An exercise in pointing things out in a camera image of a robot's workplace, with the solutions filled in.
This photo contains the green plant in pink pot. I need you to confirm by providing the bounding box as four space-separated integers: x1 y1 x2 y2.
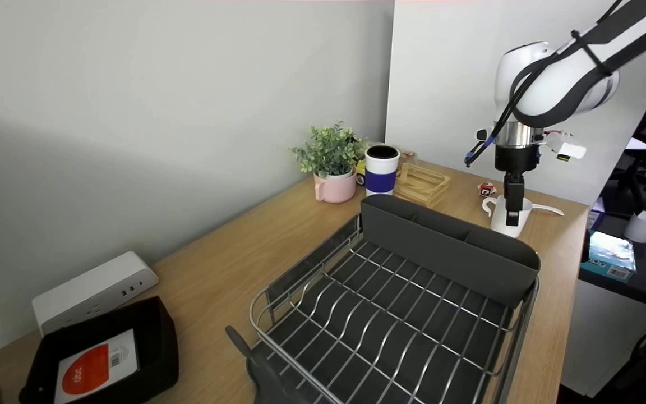
291 124 364 203

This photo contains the white plastic mug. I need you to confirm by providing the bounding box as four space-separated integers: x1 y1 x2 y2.
480 195 531 238

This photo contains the white cup with blue band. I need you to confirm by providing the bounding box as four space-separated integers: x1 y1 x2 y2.
364 144 399 195

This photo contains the steel and black dish rack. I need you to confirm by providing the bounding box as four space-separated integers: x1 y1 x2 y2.
234 198 541 404

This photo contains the black tray with red card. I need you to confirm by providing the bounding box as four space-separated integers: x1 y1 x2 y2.
18 296 179 404

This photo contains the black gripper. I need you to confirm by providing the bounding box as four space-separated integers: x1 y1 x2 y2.
495 121 539 227

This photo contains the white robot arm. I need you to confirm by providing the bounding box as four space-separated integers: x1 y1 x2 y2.
465 0 646 223

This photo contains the red and white cube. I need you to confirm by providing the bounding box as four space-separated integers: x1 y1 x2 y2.
477 182 498 198

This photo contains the white rectangular box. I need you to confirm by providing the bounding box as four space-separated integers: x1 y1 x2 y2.
31 250 159 333

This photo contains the white plastic spoon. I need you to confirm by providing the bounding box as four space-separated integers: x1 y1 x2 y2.
525 201 565 217

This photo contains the small wooden crate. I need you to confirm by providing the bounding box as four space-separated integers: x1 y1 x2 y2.
394 163 451 207

